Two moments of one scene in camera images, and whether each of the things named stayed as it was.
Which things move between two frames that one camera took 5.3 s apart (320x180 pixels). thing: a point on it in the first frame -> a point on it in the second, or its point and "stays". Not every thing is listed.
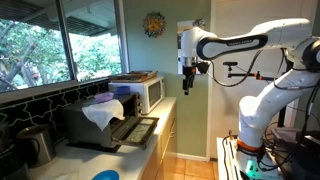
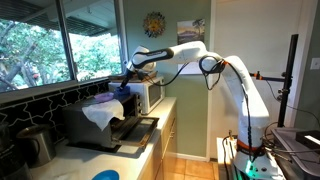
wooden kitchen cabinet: [166, 146] stays
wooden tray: [132, 76] stays
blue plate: [107, 174] stays
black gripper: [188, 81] -> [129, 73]
